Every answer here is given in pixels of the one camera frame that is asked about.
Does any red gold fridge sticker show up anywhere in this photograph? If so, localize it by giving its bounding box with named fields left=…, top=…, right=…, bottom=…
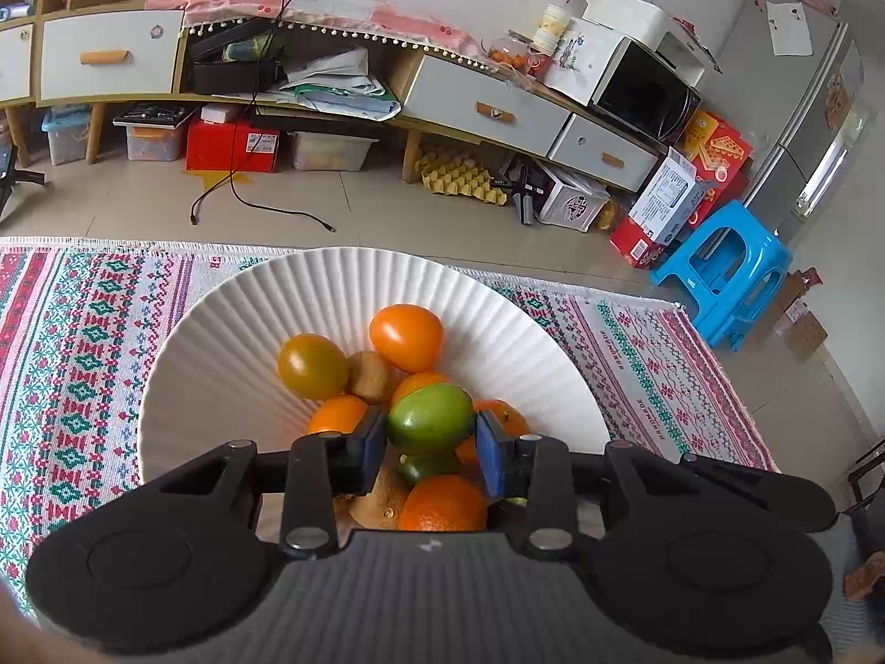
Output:
left=822, top=69, right=851, bottom=129

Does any silver refrigerator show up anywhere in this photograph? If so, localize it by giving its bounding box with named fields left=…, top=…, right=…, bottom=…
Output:
left=698, top=0, right=872, bottom=250

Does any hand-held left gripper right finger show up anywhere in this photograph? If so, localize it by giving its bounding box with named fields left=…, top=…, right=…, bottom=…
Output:
left=476, top=409, right=693, bottom=561

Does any blue white carton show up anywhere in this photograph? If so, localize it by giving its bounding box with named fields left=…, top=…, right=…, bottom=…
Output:
left=628, top=147, right=713, bottom=246

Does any white cup stack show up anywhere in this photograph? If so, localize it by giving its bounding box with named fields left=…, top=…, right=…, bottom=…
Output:
left=531, top=3, right=571, bottom=56

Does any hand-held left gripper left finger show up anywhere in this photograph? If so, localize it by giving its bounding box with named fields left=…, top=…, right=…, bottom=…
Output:
left=159, top=407, right=388, bottom=561

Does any blue plastic stool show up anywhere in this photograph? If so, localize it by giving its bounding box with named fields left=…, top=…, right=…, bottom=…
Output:
left=650, top=200, right=795, bottom=352

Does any white printer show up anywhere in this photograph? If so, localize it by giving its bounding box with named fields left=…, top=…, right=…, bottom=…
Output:
left=653, top=28, right=723, bottom=87

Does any white paper note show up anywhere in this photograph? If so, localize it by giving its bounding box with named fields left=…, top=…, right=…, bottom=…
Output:
left=766, top=1, right=815, bottom=58

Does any pile of white bags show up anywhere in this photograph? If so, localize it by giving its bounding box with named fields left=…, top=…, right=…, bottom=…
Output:
left=280, top=48, right=402, bottom=118

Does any black cable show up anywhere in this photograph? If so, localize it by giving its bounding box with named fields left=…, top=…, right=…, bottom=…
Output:
left=188, top=0, right=298, bottom=226
left=228, top=0, right=340, bottom=232

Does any patterned woven mat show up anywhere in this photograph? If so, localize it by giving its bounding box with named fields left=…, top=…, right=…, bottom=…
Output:
left=0, top=235, right=782, bottom=624

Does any clear storage bin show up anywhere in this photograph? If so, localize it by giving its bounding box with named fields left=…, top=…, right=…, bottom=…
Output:
left=289, top=130, right=380, bottom=173

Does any black tool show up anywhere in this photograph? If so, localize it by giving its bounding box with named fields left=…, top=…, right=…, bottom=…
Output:
left=491, top=159, right=550, bottom=226

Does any red yellow carton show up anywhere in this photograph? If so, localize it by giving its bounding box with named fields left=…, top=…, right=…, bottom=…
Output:
left=681, top=109, right=754, bottom=184

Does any dark green round fruit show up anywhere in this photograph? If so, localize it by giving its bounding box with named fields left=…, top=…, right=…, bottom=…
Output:
left=395, top=453, right=463, bottom=489

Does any white box appliance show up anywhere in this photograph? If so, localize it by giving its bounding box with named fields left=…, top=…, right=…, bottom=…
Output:
left=581, top=0, right=668, bottom=39

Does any brown kiwi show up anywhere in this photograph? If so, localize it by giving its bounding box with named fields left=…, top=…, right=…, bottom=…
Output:
left=346, top=351, right=402, bottom=406
left=347, top=463, right=412, bottom=530

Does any yellow paper sheet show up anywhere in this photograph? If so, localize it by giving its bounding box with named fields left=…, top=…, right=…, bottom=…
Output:
left=185, top=164, right=257, bottom=189

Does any white patterned basket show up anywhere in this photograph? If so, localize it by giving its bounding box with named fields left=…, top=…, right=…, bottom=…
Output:
left=538, top=166, right=613, bottom=232

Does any red box white label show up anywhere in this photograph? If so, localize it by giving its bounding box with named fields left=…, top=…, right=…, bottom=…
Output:
left=186, top=117, right=281, bottom=174

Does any yellow-green citrus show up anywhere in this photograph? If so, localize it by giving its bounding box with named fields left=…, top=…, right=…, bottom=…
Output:
left=278, top=333, right=350, bottom=401

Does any clear bin black lid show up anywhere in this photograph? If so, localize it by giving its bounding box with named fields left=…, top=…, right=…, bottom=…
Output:
left=114, top=105, right=198, bottom=162

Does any light green round fruit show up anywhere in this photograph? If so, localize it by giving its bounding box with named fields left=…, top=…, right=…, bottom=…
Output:
left=386, top=382, right=477, bottom=456

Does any white ribbed plate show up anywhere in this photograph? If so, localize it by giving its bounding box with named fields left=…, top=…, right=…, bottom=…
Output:
left=138, top=247, right=613, bottom=499

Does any black white microwave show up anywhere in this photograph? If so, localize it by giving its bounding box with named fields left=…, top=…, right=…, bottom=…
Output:
left=587, top=38, right=702, bottom=146

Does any clear bin blue lid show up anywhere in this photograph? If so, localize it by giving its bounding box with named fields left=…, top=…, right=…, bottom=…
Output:
left=41, top=105, right=92, bottom=165

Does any pink fringed cloth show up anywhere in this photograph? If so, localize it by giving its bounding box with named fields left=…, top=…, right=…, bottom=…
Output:
left=145, top=0, right=499, bottom=74

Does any yellow egg tray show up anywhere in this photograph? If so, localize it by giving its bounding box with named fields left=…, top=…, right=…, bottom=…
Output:
left=415, top=145, right=509, bottom=207

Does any black case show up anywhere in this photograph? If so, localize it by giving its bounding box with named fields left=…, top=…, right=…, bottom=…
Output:
left=186, top=17, right=288, bottom=94

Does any dimpled tangerine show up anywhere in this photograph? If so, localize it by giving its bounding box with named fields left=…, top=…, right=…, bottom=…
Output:
left=473, top=399, right=530, bottom=444
left=399, top=474, right=488, bottom=532

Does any black floor device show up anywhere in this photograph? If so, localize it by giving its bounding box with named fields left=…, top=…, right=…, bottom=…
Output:
left=0, top=142, right=46, bottom=212

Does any brown cardboard piece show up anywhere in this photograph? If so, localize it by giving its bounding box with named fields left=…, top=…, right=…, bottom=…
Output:
left=773, top=268, right=829, bottom=362

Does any long wooden cabinet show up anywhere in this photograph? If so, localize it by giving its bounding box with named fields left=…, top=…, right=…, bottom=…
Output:
left=0, top=0, right=661, bottom=195

